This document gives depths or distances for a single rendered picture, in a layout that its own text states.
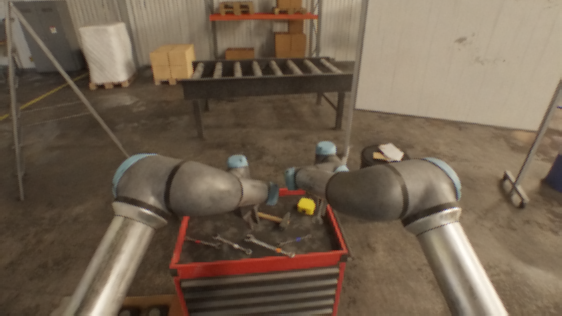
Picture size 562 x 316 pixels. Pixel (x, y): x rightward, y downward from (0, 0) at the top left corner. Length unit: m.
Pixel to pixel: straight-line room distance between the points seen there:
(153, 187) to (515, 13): 3.08
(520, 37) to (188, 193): 3.08
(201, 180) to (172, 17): 8.52
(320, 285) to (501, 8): 2.70
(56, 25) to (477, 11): 9.10
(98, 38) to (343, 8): 6.45
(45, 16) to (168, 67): 3.84
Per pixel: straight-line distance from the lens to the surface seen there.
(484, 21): 3.16
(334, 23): 9.15
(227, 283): 1.28
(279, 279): 1.30
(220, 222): 1.44
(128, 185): 0.64
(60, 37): 9.64
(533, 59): 3.36
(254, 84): 3.94
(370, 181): 0.57
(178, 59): 6.98
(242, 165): 1.05
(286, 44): 7.80
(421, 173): 0.61
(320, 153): 1.02
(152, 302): 2.16
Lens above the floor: 1.89
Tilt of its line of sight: 28 degrees down
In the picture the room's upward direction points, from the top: straight up
